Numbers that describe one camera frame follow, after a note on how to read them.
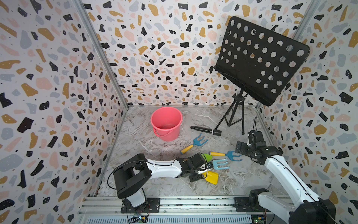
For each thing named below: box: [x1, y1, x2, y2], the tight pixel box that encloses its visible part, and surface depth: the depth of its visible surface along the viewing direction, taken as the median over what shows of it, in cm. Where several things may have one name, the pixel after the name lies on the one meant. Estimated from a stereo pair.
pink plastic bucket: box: [150, 106, 183, 142], surface depth 95 cm
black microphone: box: [190, 126, 222, 136], surface depth 105 cm
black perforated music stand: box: [214, 15, 311, 135], surface depth 64 cm
